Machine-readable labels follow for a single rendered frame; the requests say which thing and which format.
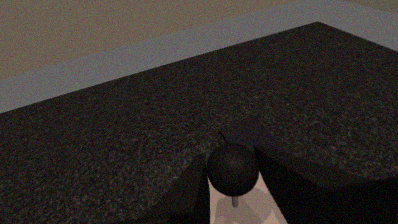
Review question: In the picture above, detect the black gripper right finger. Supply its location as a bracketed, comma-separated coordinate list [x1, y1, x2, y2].
[254, 144, 398, 224]

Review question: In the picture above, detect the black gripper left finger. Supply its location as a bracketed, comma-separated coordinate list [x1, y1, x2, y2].
[110, 154, 210, 224]

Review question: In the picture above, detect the glass french press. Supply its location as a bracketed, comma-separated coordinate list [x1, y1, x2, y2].
[207, 143, 288, 224]

